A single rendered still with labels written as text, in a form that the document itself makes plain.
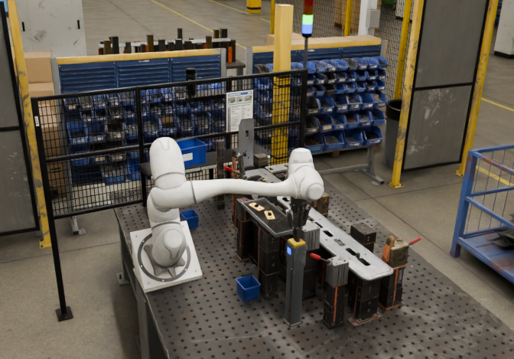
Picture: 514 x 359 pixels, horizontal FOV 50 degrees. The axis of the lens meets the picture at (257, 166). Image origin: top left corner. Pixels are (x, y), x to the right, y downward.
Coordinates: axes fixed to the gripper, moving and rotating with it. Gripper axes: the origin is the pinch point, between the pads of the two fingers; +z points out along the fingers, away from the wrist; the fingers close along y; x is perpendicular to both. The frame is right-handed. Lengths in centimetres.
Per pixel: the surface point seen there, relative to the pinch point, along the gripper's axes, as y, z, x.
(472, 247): 209, 100, 69
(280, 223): 0.6, 2.9, 16.4
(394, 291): 51, 39, -14
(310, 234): 15.5, 10.4, 12.2
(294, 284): -1.7, 25.0, -2.9
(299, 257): -0.3, 10.4, -3.5
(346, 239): 37.9, 19.0, 11.8
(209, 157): 16, 16, 141
